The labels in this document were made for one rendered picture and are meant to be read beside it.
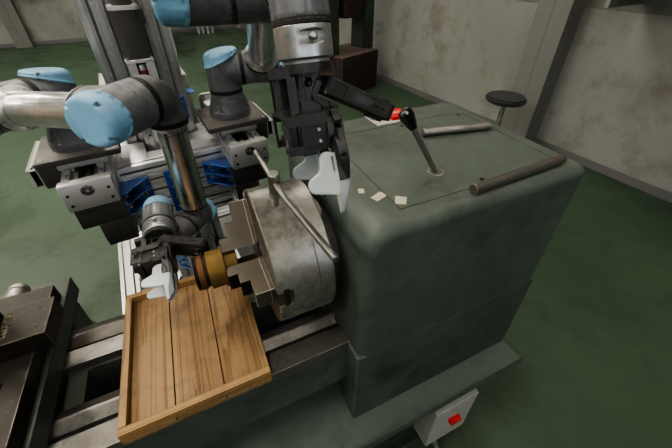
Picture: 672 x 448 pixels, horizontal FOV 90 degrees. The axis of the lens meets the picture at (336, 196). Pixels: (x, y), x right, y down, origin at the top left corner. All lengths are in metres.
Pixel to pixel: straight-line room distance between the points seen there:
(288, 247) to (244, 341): 0.33
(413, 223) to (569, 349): 1.71
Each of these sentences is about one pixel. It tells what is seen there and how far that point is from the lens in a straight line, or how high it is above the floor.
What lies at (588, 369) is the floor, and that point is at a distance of 2.23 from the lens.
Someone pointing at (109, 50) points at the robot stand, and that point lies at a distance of 1.42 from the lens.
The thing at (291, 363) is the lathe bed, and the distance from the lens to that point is 0.89.
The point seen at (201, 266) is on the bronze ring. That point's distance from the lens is 0.78.
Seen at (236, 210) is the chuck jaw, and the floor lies 1.19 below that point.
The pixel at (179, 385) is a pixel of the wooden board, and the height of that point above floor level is 0.89.
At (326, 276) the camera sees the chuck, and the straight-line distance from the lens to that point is 0.70.
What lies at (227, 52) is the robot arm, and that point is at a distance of 1.27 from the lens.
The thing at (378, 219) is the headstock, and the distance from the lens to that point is 0.62.
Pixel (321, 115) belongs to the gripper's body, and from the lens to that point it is 0.45.
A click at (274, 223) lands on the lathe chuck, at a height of 1.22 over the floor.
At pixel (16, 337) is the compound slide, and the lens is 0.98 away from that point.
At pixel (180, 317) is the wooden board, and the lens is 1.01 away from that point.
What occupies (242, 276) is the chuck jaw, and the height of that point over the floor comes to 1.10.
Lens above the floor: 1.64
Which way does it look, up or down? 35 degrees down
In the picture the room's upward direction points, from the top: straight up
